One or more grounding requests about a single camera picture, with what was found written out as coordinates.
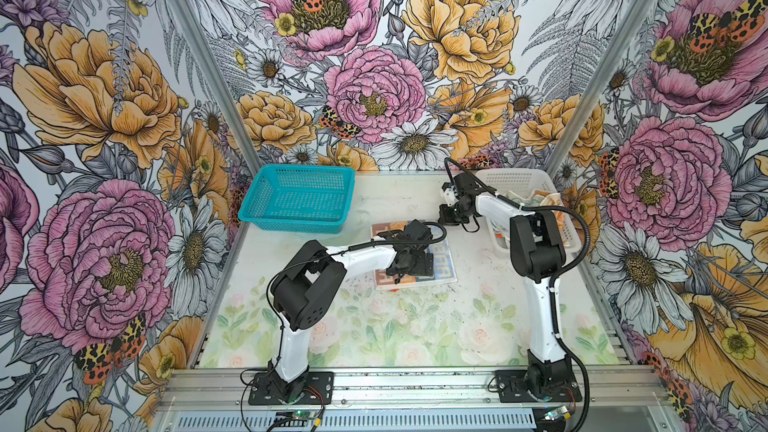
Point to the teal plastic basket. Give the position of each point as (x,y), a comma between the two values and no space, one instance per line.
(298,198)

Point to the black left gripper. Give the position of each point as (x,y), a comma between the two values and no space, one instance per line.
(421,268)

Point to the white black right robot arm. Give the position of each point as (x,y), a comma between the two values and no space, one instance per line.
(537,254)

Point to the striped rabbit lettering towel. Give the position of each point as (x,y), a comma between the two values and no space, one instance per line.
(444,270)

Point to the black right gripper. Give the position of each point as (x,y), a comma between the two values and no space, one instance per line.
(445,217)

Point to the white plastic laundry basket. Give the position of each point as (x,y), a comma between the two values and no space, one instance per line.
(531,187)

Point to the orange and white towel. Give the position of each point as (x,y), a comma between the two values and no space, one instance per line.
(545,198)

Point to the aluminium front rail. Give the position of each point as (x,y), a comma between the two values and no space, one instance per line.
(619,398)

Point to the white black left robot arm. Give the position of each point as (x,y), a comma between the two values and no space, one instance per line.
(302,293)

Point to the aluminium corner post left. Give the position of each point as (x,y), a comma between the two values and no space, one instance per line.
(194,34)

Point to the aluminium corner post right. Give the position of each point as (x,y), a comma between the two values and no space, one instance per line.
(625,31)

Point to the aluminium corner post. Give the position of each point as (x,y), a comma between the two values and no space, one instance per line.
(194,34)
(625,31)

